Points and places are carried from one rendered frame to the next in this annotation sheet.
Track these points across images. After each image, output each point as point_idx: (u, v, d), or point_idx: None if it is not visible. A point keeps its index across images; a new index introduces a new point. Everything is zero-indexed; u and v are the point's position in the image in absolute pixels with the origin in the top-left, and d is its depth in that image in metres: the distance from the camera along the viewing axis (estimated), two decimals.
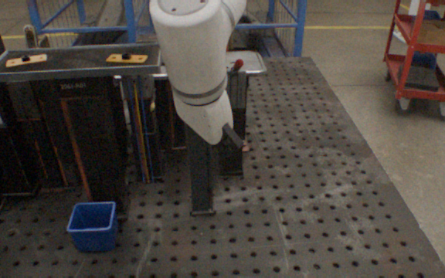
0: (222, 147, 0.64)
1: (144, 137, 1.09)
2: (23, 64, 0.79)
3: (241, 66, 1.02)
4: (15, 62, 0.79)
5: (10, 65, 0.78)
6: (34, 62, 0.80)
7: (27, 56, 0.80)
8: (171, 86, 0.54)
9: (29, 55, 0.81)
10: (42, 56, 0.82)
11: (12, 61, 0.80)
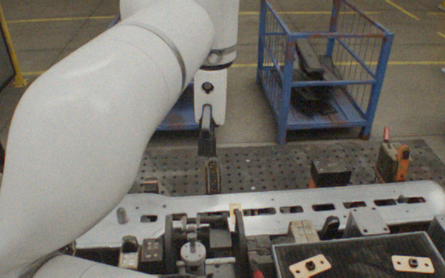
0: None
1: None
2: (312, 275, 0.77)
3: None
4: (301, 272, 0.77)
5: (300, 276, 0.76)
6: (321, 271, 0.78)
7: (310, 263, 0.78)
8: (236, 49, 0.59)
9: (312, 260, 0.79)
10: (321, 259, 0.80)
11: (296, 269, 0.78)
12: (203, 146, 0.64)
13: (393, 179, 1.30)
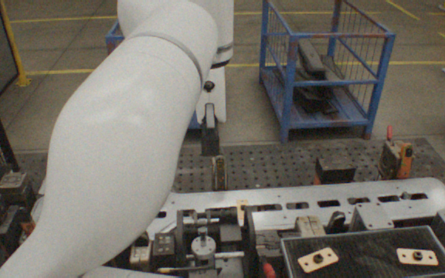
0: None
1: None
2: (320, 267, 0.79)
3: None
4: (310, 264, 0.80)
5: (308, 269, 0.79)
6: (329, 263, 0.80)
7: (318, 255, 0.81)
8: (232, 45, 0.59)
9: (320, 253, 0.81)
10: (328, 252, 0.83)
11: (304, 261, 0.81)
12: (207, 146, 0.64)
13: (396, 177, 1.33)
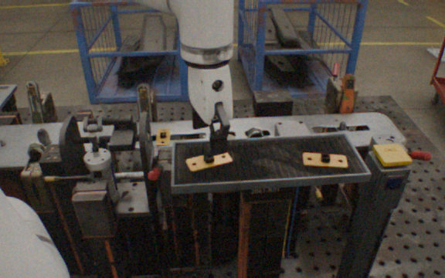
0: None
1: (289, 216, 1.02)
2: (209, 167, 0.71)
3: (400, 147, 0.94)
4: (198, 164, 0.72)
5: (195, 167, 0.71)
6: (220, 164, 0.72)
7: (209, 156, 0.73)
8: (232, 42, 0.60)
9: None
10: (223, 154, 0.74)
11: (192, 161, 0.73)
12: (217, 145, 0.65)
13: (340, 113, 1.25)
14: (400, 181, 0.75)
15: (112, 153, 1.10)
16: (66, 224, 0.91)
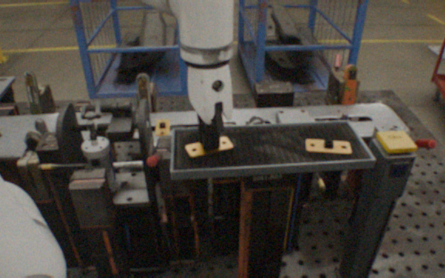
0: None
1: (290, 208, 1.00)
2: (209, 153, 0.70)
3: None
4: (198, 150, 0.70)
5: (195, 154, 0.69)
6: (221, 150, 0.70)
7: None
8: (232, 42, 0.60)
9: None
10: (224, 140, 0.73)
11: (192, 147, 0.71)
12: (210, 140, 0.68)
13: (341, 104, 1.23)
14: (405, 169, 0.73)
15: (110, 144, 1.08)
16: (64, 215, 0.89)
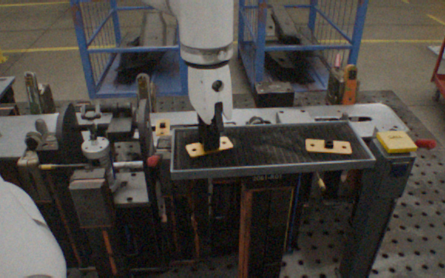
0: None
1: (290, 208, 1.00)
2: (209, 153, 0.70)
3: None
4: (198, 150, 0.70)
5: (195, 154, 0.69)
6: (221, 150, 0.70)
7: None
8: (232, 42, 0.60)
9: None
10: (224, 140, 0.73)
11: (192, 147, 0.71)
12: (210, 140, 0.68)
13: (341, 104, 1.23)
14: (405, 169, 0.73)
15: (110, 144, 1.08)
16: (64, 215, 0.89)
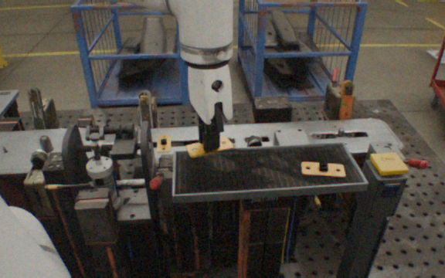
0: None
1: (288, 222, 1.03)
2: (209, 153, 0.70)
3: (398, 154, 0.96)
4: (198, 150, 0.70)
5: (195, 154, 0.69)
6: (221, 150, 0.70)
7: None
8: (232, 42, 0.60)
9: None
10: (224, 140, 0.73)
11: (192, 147, 0.71)
12: (210, 140, 0.68)
13: (338, 119, 1.26)
14: (397, 190, 0.76)
15: None
16: (69, 230, 0.93)
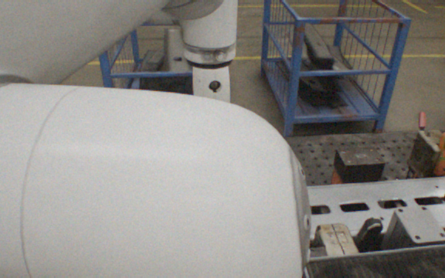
0: None
1: None
2: None
3: None
4: None
5: None
6: None
7: None
8: (236, 45, 0.60)
9: None
10: None
11: None
12: None
13: (433, 174, 1.08)
14: None
15: None
16: None
